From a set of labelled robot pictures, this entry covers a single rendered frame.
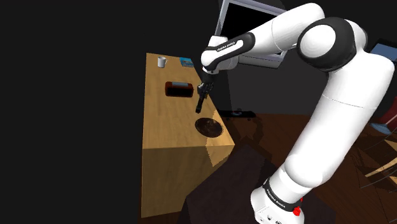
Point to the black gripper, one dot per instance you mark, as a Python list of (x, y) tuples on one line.
[(206, 84)]

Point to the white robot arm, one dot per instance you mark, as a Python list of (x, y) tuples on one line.
[(341, 108)]

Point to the dark round plate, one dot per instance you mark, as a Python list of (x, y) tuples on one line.
[(208, 127)]

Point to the dark red tissue box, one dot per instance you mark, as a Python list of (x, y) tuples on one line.
[(179, 89)]

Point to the wooden cabinet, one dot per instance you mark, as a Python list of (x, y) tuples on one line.
[(173, 124)]

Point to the black skateboard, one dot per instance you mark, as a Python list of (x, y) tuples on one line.
[(237, 114)]

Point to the blue book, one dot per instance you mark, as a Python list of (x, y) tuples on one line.
[(186, 62)]

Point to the white mug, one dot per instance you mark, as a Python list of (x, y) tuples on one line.
[(161, 61)]

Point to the dark robot stand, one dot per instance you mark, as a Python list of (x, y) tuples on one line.
[(226, 192)]

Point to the white framed monitor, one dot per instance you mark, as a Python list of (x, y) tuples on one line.
[(245, 21)]

